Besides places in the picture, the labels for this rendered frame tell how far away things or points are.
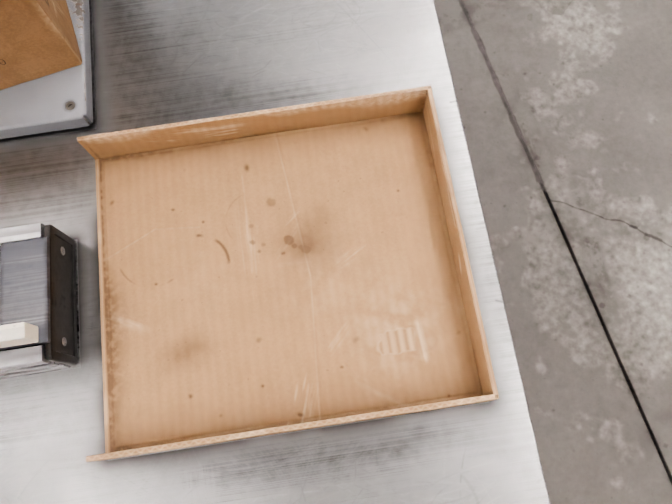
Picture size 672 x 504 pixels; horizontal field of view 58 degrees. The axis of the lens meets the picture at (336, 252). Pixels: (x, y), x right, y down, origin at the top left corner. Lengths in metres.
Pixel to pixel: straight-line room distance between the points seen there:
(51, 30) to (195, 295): 0.25
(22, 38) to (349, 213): 0.30
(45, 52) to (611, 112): 1.32
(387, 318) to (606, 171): 1.12
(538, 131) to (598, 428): 0.68
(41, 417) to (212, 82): 0.32
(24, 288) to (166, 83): 0.23
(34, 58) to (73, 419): 0.31
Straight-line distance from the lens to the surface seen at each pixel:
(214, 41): 0.62
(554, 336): 1.40
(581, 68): 1.67
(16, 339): 0.47
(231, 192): 0.54
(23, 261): 0.53
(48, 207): 0.59
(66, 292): 0.54
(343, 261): 0.51
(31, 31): 0.58
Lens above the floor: 1.32
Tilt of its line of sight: 73 degrees down
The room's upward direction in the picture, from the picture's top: 6 degrees counter-clockwise
